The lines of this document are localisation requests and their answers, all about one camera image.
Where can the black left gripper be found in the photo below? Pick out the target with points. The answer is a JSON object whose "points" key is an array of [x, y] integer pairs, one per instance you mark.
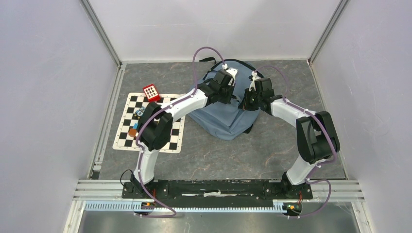
{"points": [[227, 99]]}

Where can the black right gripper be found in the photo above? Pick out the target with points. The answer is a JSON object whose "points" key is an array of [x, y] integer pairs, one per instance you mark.
{"points": [[245, 104]]}

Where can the blue student backpack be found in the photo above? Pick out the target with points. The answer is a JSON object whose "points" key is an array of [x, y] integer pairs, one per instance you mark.
{"points": [[227, 121]]}

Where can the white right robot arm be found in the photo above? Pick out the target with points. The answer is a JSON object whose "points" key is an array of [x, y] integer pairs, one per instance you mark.
{"points": [[315, 132]]}

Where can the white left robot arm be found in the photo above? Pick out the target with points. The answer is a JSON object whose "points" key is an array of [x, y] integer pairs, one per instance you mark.
{"points": [[157, 121]]}

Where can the red white toy block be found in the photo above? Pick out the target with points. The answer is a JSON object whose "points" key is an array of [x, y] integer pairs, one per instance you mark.
{"points": [[151, 93]]}

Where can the blue owl toy figure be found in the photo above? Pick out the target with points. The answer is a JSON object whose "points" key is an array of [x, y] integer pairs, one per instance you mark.
{"points": [[139, 113]]}

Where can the black white chessboard mat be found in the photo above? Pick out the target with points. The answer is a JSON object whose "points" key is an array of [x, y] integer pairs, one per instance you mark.
{"points": [[123, 141]]}

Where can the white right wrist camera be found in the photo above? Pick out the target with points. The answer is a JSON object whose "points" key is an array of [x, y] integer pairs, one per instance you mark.
{"points": [[254, 76]]}

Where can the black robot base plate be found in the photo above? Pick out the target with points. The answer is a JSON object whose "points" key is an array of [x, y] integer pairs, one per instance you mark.
{"points": [[217, 193]]}

